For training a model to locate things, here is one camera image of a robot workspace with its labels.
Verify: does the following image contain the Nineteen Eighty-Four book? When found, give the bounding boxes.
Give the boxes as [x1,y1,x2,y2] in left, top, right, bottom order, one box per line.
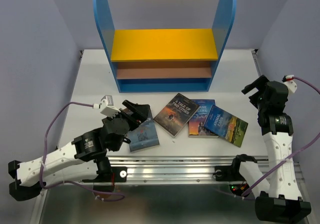
[127,109,160,153]

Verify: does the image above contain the A Tale of Two Cities book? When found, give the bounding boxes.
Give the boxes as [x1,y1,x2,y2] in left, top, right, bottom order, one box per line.
[153,93,200,138]

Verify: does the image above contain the Animal Farm book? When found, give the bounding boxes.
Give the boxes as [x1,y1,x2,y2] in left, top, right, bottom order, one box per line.
[204,105,249,148]

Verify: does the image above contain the Jane Eyre book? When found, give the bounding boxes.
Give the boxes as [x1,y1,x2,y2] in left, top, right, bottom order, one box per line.
[188,99,218,139]

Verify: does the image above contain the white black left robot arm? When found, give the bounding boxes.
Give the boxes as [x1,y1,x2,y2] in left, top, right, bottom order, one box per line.
[8,95,150,202]

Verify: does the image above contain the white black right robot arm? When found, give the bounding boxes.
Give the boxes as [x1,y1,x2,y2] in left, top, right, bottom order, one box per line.
[230,75,312,224]

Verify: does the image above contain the blue yellow wooden bookshelf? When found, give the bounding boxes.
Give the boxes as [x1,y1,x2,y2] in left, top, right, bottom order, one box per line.
[92,0,237,93]

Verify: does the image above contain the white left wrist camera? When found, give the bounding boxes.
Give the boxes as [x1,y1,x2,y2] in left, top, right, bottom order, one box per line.
[99,95,120,117]

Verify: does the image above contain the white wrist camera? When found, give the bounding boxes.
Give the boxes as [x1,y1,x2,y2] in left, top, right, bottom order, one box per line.
[282,74,298,95]
[99,95,120,117]

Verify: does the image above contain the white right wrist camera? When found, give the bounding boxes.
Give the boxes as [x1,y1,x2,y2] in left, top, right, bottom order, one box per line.
[282,74,298,95]

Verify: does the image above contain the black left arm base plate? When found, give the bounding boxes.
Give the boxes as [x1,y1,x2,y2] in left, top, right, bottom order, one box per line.
[82,166,128,184]

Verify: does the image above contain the aluminium mounting rail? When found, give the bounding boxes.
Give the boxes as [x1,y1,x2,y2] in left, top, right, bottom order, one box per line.
[39,155,306,185]

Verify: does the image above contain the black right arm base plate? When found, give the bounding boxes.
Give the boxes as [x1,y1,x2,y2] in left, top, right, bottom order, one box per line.
[214,165,243,182]

